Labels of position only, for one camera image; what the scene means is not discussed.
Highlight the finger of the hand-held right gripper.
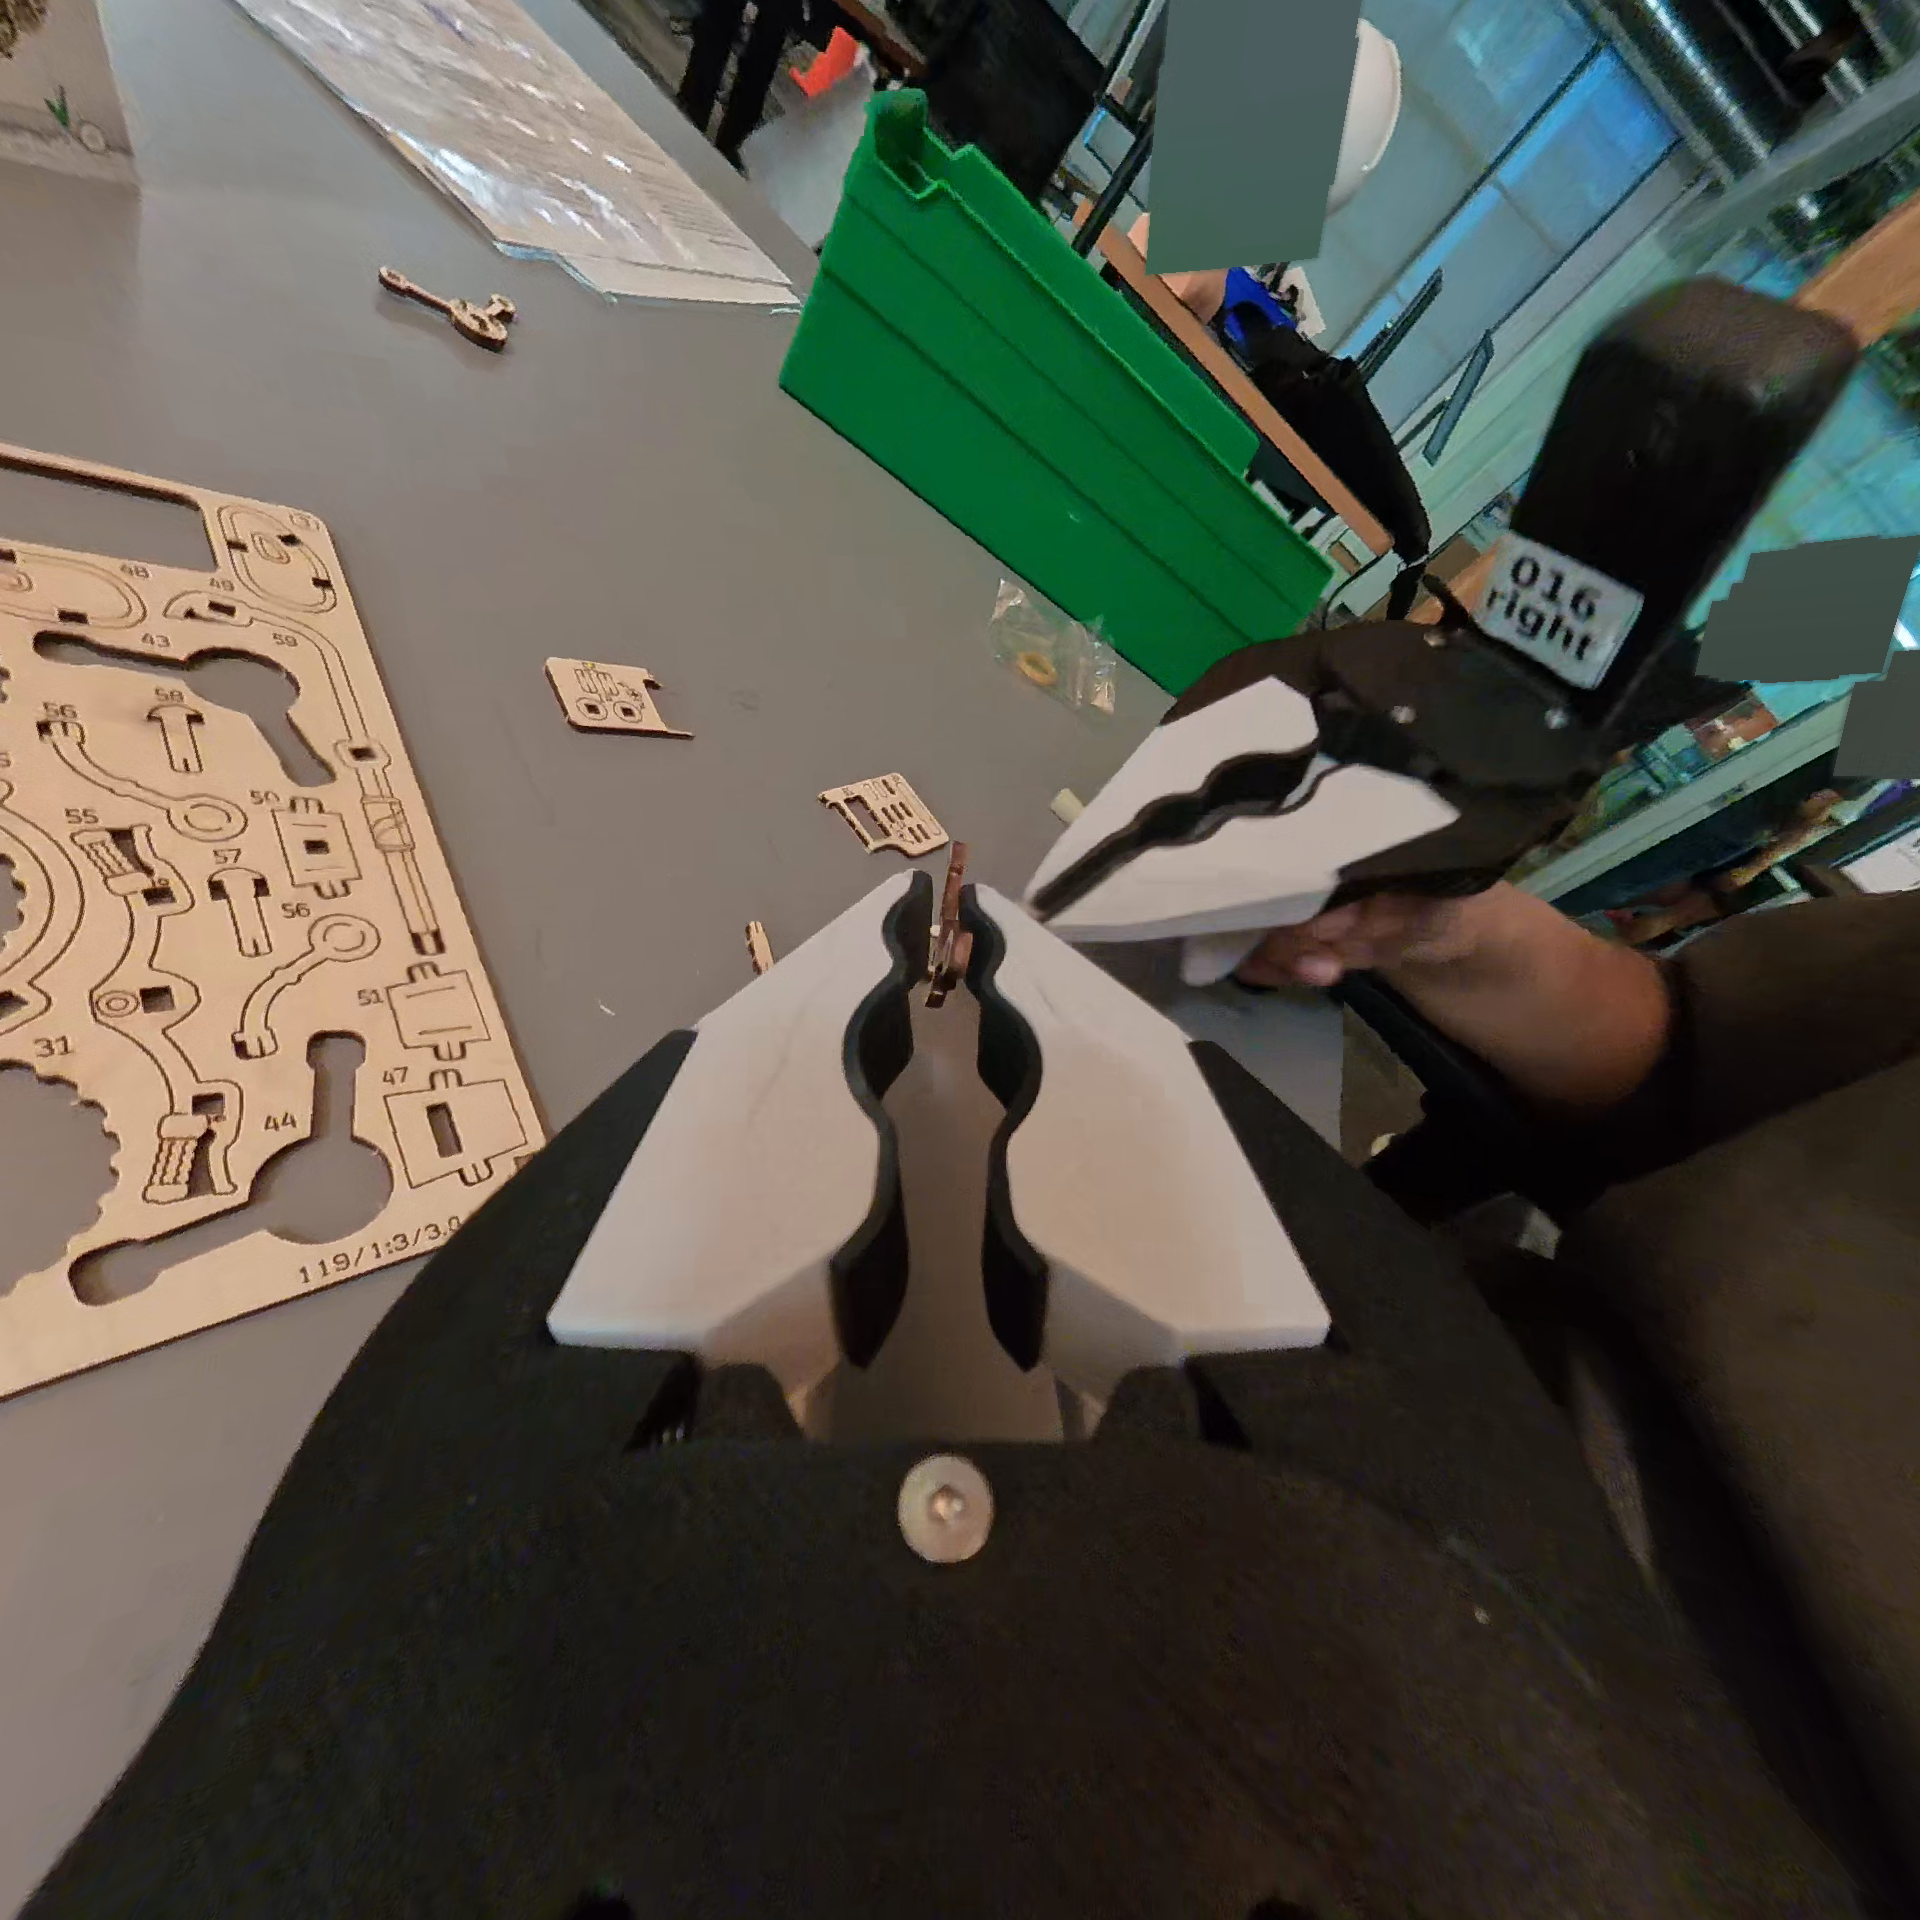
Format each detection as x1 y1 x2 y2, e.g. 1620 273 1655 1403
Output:
1031 753 1466 987
1025 676 1325 904

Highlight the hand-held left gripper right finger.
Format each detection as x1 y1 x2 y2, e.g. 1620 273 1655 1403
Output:
961 883 1336 1434

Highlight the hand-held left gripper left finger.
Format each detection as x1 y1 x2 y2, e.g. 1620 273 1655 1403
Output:
546 869 924 1434

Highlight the wooden crank assembly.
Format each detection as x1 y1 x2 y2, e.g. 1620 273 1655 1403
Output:
920 838 975 1009

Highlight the person's right forearm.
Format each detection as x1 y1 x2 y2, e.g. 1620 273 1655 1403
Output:
1484 886 1677 1121

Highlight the grey desk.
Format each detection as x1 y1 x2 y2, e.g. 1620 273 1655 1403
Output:
0 0 1352 1878

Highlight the person's right hand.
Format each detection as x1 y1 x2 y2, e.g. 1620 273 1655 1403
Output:
1238 883 1564 997

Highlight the small clear plastic bag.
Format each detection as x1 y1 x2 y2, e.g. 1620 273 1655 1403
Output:
986 577 1122 718

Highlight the slotted wooden sheet fragment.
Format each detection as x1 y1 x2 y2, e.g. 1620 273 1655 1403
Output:
819 772 951 858

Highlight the black bag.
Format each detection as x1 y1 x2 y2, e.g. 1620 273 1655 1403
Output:
1238 323 1433 566

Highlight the green plastic bin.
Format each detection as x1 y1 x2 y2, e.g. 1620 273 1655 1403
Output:
779 87 1337 696

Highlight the background wooden table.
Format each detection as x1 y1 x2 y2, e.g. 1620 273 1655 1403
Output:
1069 210 1397 566

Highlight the large wooden puzzle sheet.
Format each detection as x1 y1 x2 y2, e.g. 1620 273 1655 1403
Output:
0 442 549 1400

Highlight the small wooden sheet fragment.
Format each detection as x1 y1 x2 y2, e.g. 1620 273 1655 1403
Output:
546 655 696 740

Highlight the white round lamp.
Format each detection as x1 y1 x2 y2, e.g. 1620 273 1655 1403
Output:
1325 18 1406 216

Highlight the wooden key-shaped piece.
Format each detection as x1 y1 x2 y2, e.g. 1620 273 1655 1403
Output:
374 265 519 351

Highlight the clear plastic sleeve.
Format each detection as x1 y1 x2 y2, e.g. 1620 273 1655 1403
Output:
224 0 802 309

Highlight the printed instruction booklet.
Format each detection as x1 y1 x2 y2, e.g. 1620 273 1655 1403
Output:
0 0 141 186

